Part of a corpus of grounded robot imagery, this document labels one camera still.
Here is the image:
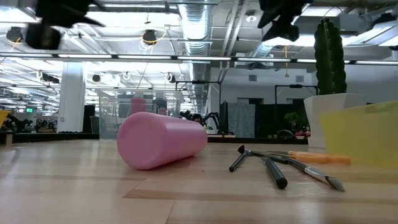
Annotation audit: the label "white angular planter pot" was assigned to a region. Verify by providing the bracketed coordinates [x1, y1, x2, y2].
[303, 92, 368, 153]

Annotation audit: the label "thin brush wide black head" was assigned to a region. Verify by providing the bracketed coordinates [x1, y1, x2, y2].
[229, 145, 249, 173]

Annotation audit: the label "overhead light bar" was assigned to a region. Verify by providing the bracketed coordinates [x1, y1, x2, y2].
[0, 52, 398, 65]

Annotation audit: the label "background green plant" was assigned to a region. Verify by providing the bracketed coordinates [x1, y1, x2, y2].
[284, 111, 300, 127]

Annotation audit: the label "thick black brush silver ferrule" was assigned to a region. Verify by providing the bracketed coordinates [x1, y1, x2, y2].
[261, 155, 289, 190]

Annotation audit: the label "white building column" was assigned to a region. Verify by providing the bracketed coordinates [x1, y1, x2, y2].
[57, 61, 87, 134]

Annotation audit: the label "grey panel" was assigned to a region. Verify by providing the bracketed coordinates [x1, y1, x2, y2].
[228, 102, 256, 138]

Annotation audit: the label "long thin black paintbrush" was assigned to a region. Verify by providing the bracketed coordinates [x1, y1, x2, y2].
[289, 159, 345, 192]

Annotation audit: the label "black aluminium table frame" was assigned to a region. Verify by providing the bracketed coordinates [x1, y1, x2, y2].
[0, 132, 308, 146]

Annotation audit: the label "pink paint bottle white cap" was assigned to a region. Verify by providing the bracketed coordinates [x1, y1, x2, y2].
[116, 111, 208, 170]

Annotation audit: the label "black stand frame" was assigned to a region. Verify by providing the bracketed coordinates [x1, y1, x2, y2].
[175, 80, 222, 135]
[274, 83, 318, 138]

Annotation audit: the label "clear plastic storage bin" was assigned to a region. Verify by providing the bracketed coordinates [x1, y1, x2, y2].
[98, 89, 185, 141]

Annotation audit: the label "translucent yellow plastic tray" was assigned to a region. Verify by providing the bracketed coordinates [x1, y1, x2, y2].
[320, 100, 398, 170]

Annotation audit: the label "dark paint bottle white cap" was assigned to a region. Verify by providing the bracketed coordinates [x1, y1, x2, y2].
[152, 98, 169, 116]

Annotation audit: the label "silver ceiling duct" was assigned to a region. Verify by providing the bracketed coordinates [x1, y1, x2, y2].
[252, 40, 280, 62]
[178, 0, 214, 119]

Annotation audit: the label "thin brush white tip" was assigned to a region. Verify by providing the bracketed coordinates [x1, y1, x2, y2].
[247, 149, 292, 164]

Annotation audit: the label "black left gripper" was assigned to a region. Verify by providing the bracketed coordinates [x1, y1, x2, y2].
[25, 0, 105, 50]

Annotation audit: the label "black ceiling camera yellow cable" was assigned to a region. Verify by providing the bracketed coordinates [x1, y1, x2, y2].
[141, 29, 159, 45]

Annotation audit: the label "green cactus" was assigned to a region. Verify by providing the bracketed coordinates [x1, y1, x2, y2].
[313, 17, 348, 96]

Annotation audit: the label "red paint bottle white cap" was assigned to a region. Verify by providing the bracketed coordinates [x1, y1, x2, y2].
[129, 98, 147, 116]

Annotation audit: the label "orange handled scissors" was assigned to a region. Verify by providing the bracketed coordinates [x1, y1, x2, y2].
[287, 150, 352, 165]

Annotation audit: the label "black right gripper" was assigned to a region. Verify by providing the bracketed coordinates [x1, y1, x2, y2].
[257, 0, 307, 43]

